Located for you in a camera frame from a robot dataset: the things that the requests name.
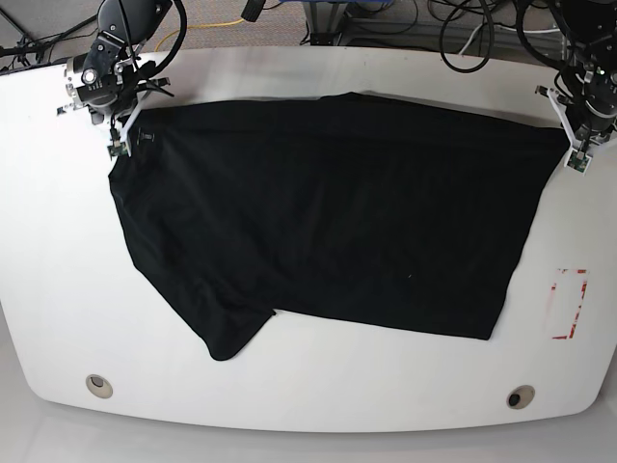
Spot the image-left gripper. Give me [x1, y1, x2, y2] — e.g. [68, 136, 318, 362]
[56, 33, 150, 154]

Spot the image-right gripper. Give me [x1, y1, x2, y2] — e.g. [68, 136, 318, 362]
[535, 57, 616, 150]

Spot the black T-shirt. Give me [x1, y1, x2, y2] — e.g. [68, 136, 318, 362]
[109, 94, 568, 361]

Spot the black tripod leg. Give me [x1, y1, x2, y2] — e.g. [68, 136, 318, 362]
[1, 1, 48, 48]

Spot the red tape rectangle marking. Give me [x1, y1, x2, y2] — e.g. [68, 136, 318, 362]
[546, 269, 590, 340]

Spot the grey metal stand base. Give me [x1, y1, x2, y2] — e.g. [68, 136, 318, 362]
[306, 0, 387, 46]

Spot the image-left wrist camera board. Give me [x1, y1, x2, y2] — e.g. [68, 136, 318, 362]
[107, 142, 130, 159]

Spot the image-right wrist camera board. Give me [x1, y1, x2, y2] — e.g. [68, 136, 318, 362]
[564, 150, 593, 175]

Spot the white cable on floor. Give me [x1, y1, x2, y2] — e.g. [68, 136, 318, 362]
[457, 22, 565, 56]

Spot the yellow cable on floor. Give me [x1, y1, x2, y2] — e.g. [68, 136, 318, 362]
[154, 16, 246, 52]

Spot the left table cable grommet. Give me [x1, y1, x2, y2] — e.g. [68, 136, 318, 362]
[86, 374, 113, 399]

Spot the table cable grommet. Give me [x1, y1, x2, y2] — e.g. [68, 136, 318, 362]
[506, 385, 535, 410]
[86, 374, 113, 399]

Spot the right table cable grommet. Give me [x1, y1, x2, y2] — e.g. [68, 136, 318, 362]
[506, 385, 535, 410]

